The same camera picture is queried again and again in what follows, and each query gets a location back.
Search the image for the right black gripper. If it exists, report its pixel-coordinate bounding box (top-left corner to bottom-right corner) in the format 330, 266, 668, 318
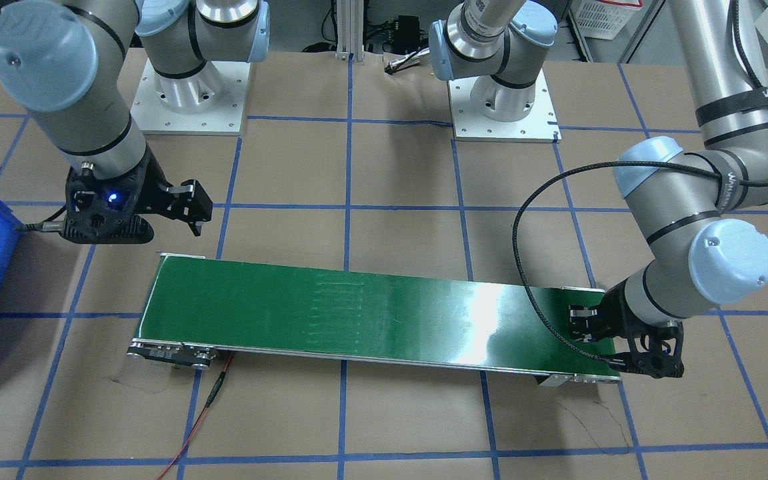
64, 150, 213, 244

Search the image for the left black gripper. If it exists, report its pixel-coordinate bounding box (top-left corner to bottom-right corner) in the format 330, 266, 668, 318
568, 282, 685, 379

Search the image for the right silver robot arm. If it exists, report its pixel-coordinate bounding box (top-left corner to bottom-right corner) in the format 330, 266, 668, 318
0, 1, 269, 244

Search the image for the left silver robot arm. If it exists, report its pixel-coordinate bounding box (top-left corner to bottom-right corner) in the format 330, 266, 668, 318
511, 1, 768, 379

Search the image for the green conveyor belt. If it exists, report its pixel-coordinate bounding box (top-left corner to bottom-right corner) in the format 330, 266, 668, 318
127, 254, 621, 385

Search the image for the black power box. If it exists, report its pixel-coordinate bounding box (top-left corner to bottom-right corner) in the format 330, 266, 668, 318
386, 15, 424, 55

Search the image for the white plastic basket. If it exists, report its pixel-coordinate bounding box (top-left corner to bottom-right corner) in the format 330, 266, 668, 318
573, 1, 643, 40

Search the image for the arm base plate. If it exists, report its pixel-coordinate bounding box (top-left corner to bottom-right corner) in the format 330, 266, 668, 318
447, 70, 563, 143
131, 61, 251, 136

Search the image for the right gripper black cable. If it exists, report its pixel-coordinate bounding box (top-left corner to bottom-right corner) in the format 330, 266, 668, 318
16, 207, 68, 234

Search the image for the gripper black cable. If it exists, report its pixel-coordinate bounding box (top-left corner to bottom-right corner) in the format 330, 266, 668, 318
16, 207, 68, 234
512, 0, 768, 366

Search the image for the red conveyor power wire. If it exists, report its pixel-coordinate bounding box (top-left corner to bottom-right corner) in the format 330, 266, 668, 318
156, 352, 237, 480

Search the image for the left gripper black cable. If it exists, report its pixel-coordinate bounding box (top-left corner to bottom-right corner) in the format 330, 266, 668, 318
512, 0, 768, 366

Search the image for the aluminium frame post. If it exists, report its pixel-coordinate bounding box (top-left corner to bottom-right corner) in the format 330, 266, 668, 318
335, 0, 365, 63

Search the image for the silver cable connector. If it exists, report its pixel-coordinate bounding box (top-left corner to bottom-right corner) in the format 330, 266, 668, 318
384, 47, 430, 75

